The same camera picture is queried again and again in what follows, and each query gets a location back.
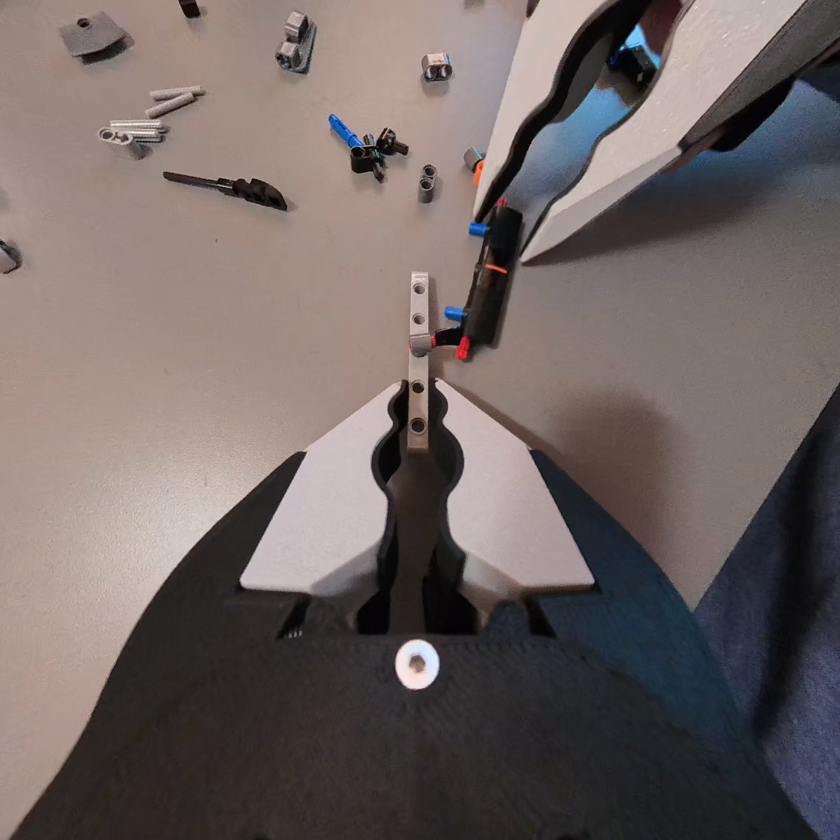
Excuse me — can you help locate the person's blue-clothed body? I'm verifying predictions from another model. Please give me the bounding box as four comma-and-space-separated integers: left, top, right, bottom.
692, 384, 840, 840

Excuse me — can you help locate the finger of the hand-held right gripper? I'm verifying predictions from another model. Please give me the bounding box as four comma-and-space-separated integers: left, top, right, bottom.
518, 0, 840, 263
471, 0, 654, 224

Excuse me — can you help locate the dark grey curved lego panel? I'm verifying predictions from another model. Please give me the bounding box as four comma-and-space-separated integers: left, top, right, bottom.
58, 11, 136, 66

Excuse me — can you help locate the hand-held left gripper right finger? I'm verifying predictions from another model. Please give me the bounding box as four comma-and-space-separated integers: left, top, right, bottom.
428, 378, 596, 631

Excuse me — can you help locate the small grey lego connector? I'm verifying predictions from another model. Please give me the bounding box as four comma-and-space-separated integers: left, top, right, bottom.
408, 325, 465, 360

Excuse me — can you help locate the black curved lego blade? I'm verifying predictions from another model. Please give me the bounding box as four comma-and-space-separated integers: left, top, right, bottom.
162, 171, 290, 213

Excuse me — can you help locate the black lego cylinder assembly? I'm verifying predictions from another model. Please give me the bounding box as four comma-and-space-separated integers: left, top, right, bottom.
443, 196, 525, 363

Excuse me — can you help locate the long grey lego beam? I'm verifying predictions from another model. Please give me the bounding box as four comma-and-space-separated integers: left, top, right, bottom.
407, 271, 435, 454

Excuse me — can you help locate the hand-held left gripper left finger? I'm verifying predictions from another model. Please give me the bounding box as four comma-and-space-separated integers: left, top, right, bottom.
238, 379, 411, 631

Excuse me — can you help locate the black lego cross connector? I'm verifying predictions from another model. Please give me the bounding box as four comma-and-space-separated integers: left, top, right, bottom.
349, 134, 387, 184

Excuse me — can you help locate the grey lego thin liftarm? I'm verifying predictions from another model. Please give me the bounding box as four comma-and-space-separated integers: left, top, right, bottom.
98, 127, 151, 162

